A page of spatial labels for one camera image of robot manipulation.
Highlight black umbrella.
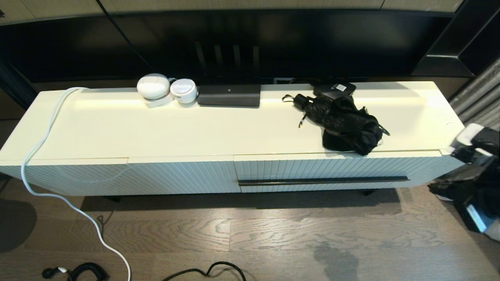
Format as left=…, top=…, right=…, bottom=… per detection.
left=282, top=94, right=385, bottom=157

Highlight thin black metal rod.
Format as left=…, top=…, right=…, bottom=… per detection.
left=237, top=176, right=409, bottom=187

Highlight white fluted drawer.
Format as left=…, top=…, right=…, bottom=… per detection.
left=233, top=150, right=442, bottom=194

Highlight white TV cabinet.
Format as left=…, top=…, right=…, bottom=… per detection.
left=0, top=81, right=483, bottom=197

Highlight grey curtain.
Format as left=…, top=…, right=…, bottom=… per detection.
left=449, top=55, right=500, bottom=131

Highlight black shelf unit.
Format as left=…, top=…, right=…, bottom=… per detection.
left=410, top=0, right=500, bottom=77
left=0, top=60, right=39, bottom=112

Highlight black box with white label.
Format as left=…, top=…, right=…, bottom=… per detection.
left=313, top=81, right=357, bottom=100

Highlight black television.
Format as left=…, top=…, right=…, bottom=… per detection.
left=0, top=10, right=458, bottom=84

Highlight black router with antennas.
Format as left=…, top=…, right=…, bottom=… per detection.
left=195, top=41, right=261, bottom=108

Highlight small white round device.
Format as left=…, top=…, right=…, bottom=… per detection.
left=170, top=79, right=198, bottom=104

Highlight white flat device base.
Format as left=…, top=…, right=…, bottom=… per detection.
left=144, top=96, right=174, bottom=109

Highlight large white dome device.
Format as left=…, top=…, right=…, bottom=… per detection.
left=137, top=73, right=171, bottom=100

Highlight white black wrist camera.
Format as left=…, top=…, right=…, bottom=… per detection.
left=450, top=123, right=500, bottom=164

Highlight long black floor cable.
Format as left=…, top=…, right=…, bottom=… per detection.
left=162, top=261, right=246, bottom=281

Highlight black coiled cable with plug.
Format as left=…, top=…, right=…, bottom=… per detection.
left=42, top=263, right=109, bottom=281

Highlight thin black hanging cable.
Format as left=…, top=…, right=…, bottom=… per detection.
left=96, top=0, right=155, bottom=71

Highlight white power cable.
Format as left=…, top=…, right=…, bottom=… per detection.
left=21, top=87, right=131, bottom=281

